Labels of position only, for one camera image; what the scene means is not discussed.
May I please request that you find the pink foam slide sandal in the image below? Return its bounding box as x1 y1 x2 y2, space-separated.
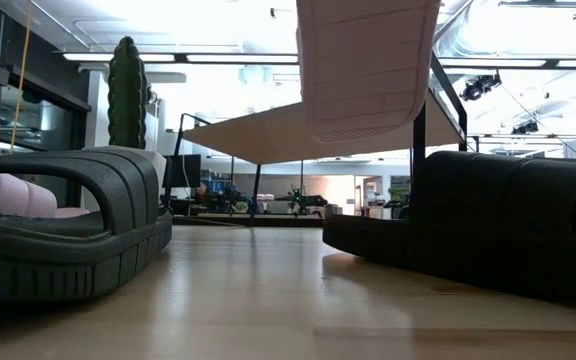
0 173 91 220
295 0 442 144

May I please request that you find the black foam slide sandal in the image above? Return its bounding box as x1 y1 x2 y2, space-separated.
0 148 174 305
321 149 576 307

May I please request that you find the black computer monitor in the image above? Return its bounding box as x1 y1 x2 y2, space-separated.
162 153 202 189

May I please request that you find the long ceiling light bar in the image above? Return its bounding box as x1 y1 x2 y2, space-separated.
60 51 576 71

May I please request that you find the green cactus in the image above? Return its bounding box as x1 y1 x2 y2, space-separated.
106 35 152 150

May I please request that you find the black ceiling spotlight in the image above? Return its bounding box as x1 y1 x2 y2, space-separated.
511 119 540 136
458 72 503 103

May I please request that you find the black aluminium table frame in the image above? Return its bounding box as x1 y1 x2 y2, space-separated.
171 213 325 229

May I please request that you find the wooden shelf, black metal frame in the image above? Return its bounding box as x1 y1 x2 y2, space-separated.
161 52 469 227

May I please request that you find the yellow cable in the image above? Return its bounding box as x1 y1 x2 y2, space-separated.
9 0 35 154

